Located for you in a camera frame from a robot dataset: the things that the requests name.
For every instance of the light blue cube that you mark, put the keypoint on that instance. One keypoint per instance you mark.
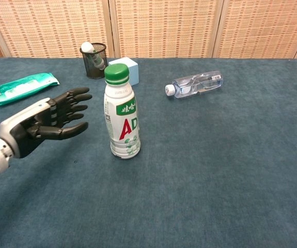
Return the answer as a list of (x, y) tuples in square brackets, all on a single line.
[(134, 71)]

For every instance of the black mesh pen holder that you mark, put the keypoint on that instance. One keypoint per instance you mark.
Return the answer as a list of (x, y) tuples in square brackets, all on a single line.
[(92, 67)]

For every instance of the small white green bottle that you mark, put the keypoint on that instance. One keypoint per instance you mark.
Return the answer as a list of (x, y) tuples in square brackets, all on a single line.
[(87, 47)]

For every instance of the clear plastic water bottle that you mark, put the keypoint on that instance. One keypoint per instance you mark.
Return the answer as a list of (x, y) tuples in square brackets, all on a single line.
[(197, 84)]

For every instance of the green wet wipes pack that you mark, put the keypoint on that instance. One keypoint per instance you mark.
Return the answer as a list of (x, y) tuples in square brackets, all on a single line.
[(19, 87)]

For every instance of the green bottle lid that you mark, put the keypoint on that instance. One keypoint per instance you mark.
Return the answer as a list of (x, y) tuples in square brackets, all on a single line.
[(116, 73)]

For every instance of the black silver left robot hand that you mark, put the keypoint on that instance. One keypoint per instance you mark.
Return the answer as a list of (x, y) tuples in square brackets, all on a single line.
[(34, 113)]

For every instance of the white AD plastic bottle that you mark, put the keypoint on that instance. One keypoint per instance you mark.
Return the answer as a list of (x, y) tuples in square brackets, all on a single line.
[(119, 139)]

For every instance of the dark blue table cover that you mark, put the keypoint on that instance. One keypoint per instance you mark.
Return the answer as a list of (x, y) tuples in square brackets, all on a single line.
[(202, 168)]

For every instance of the woven bamboo folding screen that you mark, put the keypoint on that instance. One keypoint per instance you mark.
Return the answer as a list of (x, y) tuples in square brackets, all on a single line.
[(163, 25)]

